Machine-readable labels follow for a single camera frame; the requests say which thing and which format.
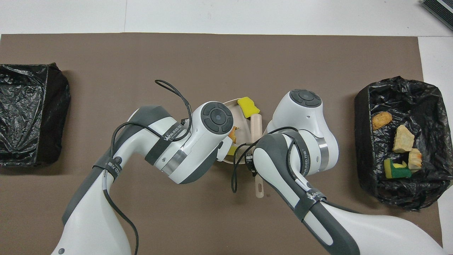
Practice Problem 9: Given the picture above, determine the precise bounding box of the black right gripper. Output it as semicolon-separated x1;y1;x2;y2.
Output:
244;151;257;177

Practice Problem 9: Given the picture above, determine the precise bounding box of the beige plastic dustpan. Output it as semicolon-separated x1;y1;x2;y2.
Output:
219;100;255;164

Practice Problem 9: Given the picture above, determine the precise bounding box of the beige hand brush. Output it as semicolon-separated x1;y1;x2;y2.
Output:
250;114;265;199

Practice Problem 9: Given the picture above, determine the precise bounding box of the large yellow sponge piece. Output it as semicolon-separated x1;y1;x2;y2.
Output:
237;97;260;119

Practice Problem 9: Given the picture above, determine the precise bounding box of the brown bread roll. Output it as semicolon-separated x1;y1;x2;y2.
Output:
372;111;393;131

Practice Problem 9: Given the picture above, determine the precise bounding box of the green and yellow sponge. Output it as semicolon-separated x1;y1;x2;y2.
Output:
384;158;412;179

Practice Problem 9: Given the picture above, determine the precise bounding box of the pale bread chunk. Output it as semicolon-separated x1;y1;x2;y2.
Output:
392;124;415;153

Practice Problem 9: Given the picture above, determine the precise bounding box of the open black bag-lined bin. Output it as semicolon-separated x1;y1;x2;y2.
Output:
354;76;453;212

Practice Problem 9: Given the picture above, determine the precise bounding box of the black bag-covered bin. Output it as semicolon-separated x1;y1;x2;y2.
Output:
0;63;71;167

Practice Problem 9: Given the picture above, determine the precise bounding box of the brown table mat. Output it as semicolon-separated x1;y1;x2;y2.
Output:
0;33;445;255

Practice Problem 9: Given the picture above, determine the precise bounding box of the dark grey ribbed panel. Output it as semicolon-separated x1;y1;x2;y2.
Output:
420;0;453;32

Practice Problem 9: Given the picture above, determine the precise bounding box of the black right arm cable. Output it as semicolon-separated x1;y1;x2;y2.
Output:
231;127;319;209

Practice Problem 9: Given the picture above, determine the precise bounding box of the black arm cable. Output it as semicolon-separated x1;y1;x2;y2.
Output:
102;80;193;255
231;127;319;209

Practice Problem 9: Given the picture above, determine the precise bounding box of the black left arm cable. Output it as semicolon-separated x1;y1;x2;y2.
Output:
102;80;193;255

